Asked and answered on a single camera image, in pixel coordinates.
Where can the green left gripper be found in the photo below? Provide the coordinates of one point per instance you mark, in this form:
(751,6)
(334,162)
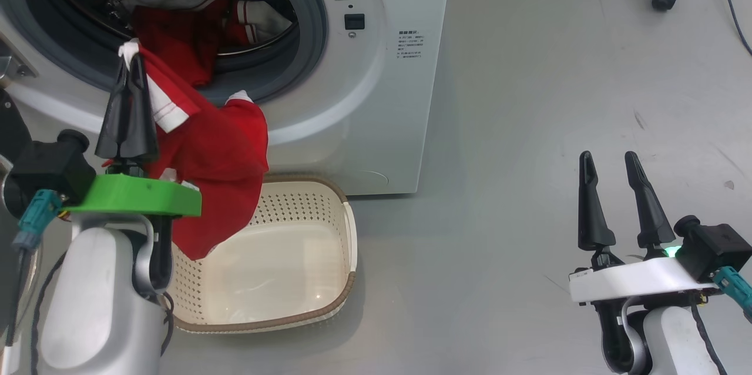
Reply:
(141,196)

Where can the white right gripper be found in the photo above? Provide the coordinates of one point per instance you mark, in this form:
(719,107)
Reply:
(634,281)

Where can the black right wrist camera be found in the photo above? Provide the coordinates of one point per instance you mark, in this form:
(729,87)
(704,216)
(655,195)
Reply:
(717,248)

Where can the white front-loading washing machine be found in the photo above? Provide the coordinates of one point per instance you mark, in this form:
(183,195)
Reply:
(376,128)

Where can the cream perforated laundry basket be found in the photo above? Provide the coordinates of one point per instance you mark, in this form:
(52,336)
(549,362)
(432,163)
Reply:
(282,269)

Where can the red and white jersey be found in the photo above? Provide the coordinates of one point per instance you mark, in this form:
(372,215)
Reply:
(223,151)

